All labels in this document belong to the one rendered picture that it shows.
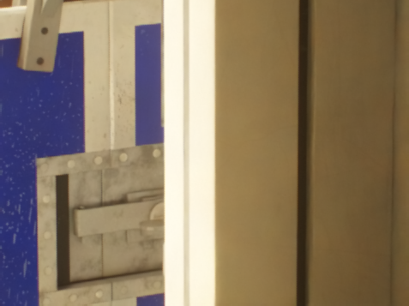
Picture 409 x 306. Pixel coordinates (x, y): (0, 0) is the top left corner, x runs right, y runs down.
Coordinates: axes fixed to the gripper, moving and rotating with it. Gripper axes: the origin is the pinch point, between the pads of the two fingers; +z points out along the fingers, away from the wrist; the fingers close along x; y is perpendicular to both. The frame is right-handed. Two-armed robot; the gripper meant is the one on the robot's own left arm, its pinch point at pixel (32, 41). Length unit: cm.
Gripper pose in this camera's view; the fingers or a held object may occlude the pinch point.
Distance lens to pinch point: 198.3
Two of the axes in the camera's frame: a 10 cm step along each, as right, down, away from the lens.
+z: -1.5, 9.8, 1.5
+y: -8.7, -0.6, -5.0
